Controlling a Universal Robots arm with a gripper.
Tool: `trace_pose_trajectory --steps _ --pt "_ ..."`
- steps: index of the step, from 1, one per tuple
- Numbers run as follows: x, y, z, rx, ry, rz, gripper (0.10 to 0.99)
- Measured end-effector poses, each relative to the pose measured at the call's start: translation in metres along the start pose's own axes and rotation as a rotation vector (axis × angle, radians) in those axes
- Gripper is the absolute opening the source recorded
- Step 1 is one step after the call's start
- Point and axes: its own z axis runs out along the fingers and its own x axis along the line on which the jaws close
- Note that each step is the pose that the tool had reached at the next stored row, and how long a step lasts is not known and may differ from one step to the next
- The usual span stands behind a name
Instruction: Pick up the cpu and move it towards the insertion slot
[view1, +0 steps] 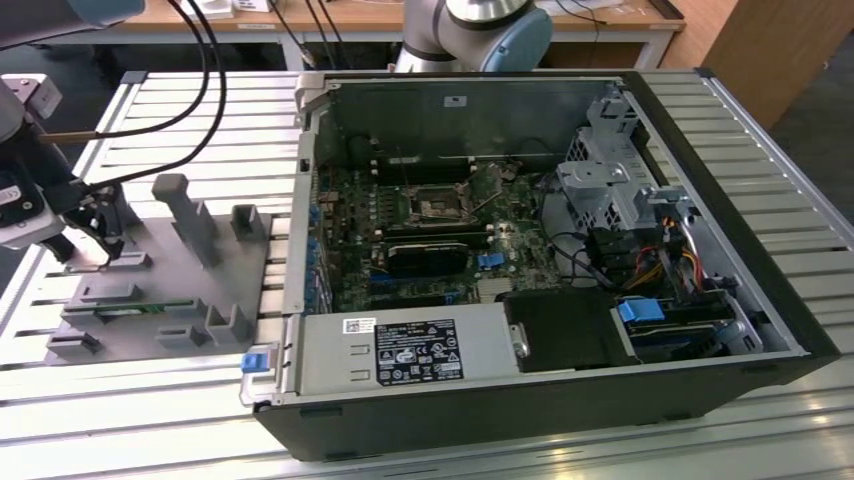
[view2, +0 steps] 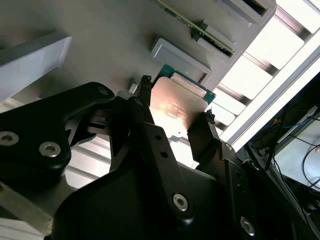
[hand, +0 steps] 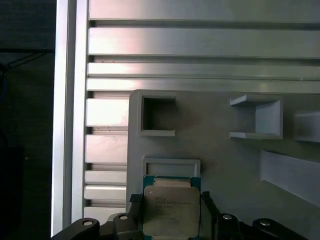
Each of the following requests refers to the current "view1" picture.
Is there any green RAM stick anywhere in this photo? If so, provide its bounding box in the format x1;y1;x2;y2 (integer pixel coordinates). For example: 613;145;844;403
97;303;167;317

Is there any plain white box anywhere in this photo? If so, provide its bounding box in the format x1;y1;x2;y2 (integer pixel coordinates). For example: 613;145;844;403
181;0;236;21

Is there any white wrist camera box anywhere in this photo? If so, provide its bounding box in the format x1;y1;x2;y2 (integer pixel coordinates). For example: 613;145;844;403
0;169;66;251

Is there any hard disk in blue carrier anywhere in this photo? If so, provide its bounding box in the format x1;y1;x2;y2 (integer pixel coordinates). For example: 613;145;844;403
613;297;733;364

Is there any silver metal drive cage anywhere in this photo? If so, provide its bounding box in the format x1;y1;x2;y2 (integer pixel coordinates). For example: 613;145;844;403
557;94;669;231

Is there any silver chip heat sink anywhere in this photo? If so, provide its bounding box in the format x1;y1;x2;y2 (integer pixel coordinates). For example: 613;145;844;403
478;278;514;304

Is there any wooden cabinet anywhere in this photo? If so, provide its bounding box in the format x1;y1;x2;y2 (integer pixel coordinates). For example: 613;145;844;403
660;0;854;132

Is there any black cable silver connector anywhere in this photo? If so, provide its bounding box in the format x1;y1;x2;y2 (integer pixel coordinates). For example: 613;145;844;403
284;0;318;67

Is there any white paper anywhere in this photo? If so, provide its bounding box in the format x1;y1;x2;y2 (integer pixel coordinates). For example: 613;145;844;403
533;0;646;13

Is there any coloured wire bundle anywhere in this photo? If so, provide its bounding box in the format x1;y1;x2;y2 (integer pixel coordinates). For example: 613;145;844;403
633;247;707;291

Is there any CPU socket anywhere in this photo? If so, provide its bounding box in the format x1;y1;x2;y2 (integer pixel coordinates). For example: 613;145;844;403
406;184;482;226

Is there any black wire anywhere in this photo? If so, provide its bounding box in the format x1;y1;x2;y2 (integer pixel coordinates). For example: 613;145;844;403
546;232;622;291

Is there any wooden desk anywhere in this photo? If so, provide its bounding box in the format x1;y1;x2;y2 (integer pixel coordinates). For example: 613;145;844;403
86;0;689;71

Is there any black graphics card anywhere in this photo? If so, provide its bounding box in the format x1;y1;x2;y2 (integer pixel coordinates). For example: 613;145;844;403
385;241;470;280

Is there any thin black looped cable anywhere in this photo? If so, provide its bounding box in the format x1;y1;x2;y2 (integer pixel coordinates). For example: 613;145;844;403
83;0;229;191

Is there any black open PC case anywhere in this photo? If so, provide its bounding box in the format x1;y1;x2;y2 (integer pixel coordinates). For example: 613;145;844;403
240;67;843;464

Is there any grey parts rack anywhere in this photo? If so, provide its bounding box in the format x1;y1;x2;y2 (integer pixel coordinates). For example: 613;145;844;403
43;173;277;364

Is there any black plastic shroud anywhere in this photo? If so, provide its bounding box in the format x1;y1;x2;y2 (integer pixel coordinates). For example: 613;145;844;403
497;287;644;374

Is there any grey case release latch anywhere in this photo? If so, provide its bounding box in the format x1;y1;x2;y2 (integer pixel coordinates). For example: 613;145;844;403
293;72;333;114

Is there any black RAM stick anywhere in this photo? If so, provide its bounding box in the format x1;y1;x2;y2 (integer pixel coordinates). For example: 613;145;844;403
384;232;488;247
381;225;486;237

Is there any green motherboard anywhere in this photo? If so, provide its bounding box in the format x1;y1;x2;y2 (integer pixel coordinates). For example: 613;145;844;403
310;159;569;314

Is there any thick black cable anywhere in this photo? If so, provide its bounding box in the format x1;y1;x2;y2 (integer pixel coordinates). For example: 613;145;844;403
39;0;210;145

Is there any thin black hanging cable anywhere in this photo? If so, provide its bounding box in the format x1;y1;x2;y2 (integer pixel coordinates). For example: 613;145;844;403
318;0;345;71

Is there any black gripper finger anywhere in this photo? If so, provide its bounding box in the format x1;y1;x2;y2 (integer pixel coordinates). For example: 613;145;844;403
39;232;78;266
83;183;130;267

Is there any grey power supply unit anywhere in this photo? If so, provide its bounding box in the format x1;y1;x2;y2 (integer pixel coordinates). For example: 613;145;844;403
293;303;524;399

